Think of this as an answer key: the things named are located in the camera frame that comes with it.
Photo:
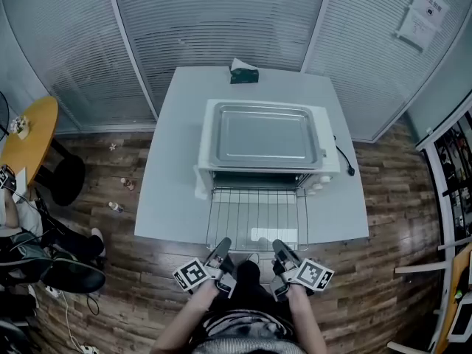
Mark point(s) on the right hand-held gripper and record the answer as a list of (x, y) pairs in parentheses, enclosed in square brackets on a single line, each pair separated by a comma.
[(313, 274)]

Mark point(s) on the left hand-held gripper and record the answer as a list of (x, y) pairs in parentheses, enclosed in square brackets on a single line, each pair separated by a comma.
[(191, 274)]

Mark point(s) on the silver metal baking tray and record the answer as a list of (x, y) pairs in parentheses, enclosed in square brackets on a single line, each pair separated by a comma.
[(265, 135)]

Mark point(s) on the person's left forearm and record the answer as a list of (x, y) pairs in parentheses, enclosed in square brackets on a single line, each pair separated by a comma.
[(184, 319)]

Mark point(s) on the person's right forearm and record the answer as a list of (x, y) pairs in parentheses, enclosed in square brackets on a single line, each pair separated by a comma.
[(306, 319)]

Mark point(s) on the white toaster oven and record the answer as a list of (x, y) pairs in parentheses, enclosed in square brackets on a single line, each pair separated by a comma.
[(332, 160)]

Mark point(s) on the person's white shoe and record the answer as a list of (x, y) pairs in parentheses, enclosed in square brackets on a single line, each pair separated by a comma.
[(253, 258)]

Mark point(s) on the person's black trousers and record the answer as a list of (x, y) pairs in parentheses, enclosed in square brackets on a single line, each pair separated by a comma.
[(249, 290)]

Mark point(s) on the person's grey patterned top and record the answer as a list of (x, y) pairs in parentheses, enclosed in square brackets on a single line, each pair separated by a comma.
[(247, 332)]

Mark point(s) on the clear plastic bottle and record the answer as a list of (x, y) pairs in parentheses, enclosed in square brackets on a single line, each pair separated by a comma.
[(116, 207)]

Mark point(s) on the small brown bottles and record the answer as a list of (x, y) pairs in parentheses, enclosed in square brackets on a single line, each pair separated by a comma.
[(128, 184)]

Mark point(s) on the black office chair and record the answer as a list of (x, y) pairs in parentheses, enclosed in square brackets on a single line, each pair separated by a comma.
[(73, 277)]

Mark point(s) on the small white artificial flower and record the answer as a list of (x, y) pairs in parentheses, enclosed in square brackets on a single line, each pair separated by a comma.
[(113, 146)]

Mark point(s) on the white power strip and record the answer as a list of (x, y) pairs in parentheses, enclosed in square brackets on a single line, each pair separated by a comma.
[(89, 349)]

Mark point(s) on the white power adapter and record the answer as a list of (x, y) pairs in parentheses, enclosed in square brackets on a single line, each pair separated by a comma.
[(53, 291)]

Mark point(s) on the dark green tissue box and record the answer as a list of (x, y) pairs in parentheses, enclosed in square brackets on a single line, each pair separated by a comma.
[(244, 76)]

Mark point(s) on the white display shelf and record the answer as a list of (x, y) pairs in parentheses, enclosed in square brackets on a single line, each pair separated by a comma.
[(455, 172)]

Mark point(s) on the white framed monitor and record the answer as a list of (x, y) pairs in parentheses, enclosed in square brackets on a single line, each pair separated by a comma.
[(462, 317)]

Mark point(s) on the round wooden table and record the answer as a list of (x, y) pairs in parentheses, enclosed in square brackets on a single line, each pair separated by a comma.
[(29, 142)]

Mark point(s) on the small white flower pot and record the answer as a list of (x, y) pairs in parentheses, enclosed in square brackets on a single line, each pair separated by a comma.
[(21, 127)]

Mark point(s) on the black floor fan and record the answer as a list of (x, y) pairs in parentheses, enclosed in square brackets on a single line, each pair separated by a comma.
[(3, 116)]

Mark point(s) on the white printed notice sheet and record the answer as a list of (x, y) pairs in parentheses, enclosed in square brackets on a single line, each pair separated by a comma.
[(414, 31)]

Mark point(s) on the white notice sheet with icon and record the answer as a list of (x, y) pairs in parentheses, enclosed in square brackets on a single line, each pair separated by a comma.
[(429, 6)]

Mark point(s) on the light wooden frame stand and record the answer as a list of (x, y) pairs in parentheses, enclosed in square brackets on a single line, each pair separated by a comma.
[(459, 271)]

